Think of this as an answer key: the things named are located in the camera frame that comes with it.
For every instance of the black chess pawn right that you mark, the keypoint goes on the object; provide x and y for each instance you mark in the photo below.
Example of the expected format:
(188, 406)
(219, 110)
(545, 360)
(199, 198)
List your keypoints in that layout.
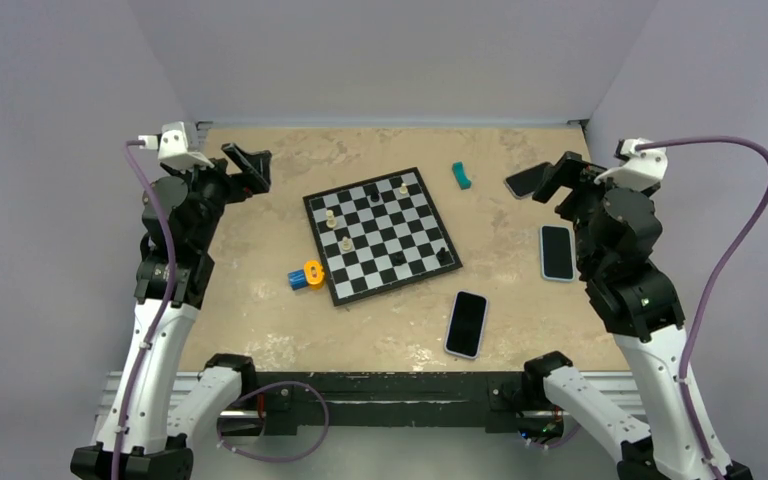
(443, 256)

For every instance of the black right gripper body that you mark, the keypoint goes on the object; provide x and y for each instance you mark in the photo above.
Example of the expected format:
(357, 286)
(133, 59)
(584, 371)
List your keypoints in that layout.
(583, 197)

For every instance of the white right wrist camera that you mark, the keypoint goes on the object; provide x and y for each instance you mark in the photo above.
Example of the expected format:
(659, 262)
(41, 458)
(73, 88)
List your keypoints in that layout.
(641, 167)

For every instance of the cream chess pawn left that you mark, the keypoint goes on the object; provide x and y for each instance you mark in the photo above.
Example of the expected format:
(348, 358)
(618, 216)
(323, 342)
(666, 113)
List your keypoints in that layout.
(331, 221)

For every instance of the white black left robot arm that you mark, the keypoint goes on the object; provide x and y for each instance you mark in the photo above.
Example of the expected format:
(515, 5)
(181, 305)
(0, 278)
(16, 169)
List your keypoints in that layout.
(144, 435)

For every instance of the teal curved block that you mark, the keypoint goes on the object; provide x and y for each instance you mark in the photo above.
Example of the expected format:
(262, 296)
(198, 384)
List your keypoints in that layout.
(460, 176)

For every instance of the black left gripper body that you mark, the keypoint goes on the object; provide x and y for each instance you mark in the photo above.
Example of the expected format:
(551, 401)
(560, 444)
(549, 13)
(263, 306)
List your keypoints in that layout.
(212, 188)

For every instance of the black phone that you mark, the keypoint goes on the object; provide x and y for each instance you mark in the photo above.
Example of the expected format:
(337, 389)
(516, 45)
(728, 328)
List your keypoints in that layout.
(524, 183)

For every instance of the black chess pawn lower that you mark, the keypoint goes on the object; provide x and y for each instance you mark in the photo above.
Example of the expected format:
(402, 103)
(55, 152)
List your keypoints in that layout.
(398, 258)

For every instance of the cream chess pawn middle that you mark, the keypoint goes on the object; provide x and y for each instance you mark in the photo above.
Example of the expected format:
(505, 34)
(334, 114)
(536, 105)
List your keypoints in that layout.
(346, 244)

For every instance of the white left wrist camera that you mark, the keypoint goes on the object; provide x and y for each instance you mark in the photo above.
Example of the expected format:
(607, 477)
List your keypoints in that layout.
(179, 146)

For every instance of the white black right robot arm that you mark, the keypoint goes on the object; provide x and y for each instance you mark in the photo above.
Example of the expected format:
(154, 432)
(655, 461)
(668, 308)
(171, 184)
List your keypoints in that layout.
(615, 229)

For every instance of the black white chessboard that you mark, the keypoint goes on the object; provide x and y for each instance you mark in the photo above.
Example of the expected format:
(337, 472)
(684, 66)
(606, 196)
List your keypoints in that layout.
(411, 224)

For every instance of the black metal base frame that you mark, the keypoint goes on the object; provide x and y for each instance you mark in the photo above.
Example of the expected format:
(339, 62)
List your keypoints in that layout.
(489, 400)

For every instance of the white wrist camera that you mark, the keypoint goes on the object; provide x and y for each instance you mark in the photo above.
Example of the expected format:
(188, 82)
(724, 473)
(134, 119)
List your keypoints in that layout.
(641, 167)
(179, 146)

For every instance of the phone in light blue case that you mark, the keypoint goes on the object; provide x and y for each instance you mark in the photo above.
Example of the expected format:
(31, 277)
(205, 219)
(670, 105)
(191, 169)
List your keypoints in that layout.
(556, 253)

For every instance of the blue orange toy piece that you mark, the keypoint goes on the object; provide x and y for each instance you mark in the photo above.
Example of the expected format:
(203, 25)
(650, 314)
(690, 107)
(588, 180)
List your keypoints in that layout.
(312, 275)

